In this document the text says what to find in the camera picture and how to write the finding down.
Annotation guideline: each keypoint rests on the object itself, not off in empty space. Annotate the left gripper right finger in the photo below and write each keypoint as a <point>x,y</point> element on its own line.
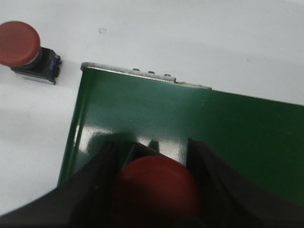
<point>230,200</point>

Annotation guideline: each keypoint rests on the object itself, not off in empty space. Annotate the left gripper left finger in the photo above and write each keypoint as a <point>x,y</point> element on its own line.
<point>80,202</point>

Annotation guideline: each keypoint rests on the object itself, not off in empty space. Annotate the red push button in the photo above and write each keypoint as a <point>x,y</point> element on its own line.
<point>152,191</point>
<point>21,51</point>

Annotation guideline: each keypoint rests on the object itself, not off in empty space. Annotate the green conveyor belt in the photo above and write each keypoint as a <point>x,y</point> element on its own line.
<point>262,139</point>

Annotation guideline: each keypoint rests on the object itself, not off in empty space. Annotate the red push button on table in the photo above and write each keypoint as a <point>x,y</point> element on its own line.
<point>21,51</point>

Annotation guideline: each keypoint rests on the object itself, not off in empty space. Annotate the metal conveyor end bracket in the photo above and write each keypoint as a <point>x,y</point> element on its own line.
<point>135,72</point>

